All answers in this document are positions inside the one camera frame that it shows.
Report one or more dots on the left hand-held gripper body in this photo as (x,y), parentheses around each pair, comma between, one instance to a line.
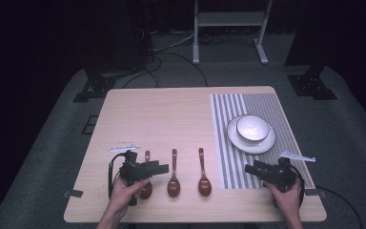
(132,170)

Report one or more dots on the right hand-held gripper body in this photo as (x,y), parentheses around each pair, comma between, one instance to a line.
(279,176)

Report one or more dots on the person's left hand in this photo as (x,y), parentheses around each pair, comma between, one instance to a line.
(125,192)

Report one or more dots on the person's right hand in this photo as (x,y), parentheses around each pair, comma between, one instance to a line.
(286,200)

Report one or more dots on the white plate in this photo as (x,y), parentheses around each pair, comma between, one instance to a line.
(251,147)

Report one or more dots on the brown red spoon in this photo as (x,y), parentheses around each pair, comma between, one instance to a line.
(146,190)
(173,186)
(204,186)

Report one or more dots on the grey white striped placemat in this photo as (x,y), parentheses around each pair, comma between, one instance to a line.
(225,165)

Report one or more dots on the white bowl with dark rim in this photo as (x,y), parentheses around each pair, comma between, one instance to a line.
(252,128)

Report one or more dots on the grey tape piece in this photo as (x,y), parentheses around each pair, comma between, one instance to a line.
(316,191)
(73,193)

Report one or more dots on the black stand with base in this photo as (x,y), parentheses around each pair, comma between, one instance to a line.
(93,86)
(311,84)

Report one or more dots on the white metal stand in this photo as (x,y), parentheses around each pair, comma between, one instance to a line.
(230,18)

